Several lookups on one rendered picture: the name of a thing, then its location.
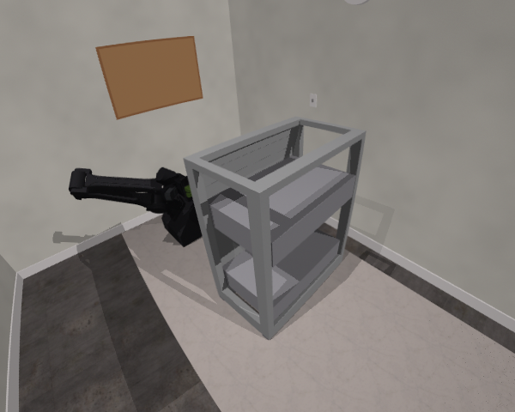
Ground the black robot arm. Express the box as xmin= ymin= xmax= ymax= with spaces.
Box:
xmin=69 ymin=167 xmax=185 ymax=221

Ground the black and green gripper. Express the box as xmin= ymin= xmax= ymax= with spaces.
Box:
xmin=180 ymin=176 xmax=192 ymax=202

